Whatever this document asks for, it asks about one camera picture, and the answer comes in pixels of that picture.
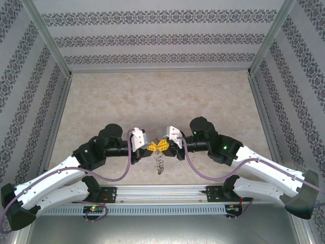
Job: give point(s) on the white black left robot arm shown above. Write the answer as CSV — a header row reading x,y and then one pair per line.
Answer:
x,y
45,181

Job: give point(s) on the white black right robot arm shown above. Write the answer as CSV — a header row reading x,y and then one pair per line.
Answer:
x,y
269,167

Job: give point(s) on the small board with green light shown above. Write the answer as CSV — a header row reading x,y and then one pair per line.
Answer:
x,y
94,209
233,207

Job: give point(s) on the grey metal base sheet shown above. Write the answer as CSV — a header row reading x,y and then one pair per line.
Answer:
x,y
162,230

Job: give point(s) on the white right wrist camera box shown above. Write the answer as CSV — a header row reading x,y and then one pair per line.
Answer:
x,y
174,136

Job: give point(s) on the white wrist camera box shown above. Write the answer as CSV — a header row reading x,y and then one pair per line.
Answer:
x,y
174,136
138,139

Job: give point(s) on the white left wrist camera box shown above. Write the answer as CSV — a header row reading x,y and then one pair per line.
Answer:
x,y
138,139

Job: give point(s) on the aluminium mounting rail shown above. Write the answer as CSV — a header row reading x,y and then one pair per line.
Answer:
x,y
162,193

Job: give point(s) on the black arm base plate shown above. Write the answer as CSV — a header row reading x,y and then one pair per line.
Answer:
x,y
213,193
110,194

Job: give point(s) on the aluminium frame side rail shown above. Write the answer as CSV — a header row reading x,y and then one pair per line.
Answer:
x,y
264,122

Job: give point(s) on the aluminium frame back rail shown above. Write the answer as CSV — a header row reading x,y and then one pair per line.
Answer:
x,y
160,71

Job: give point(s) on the aluminium frame corner post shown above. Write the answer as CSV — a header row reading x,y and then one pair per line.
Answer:
x,y
270,38
48,38

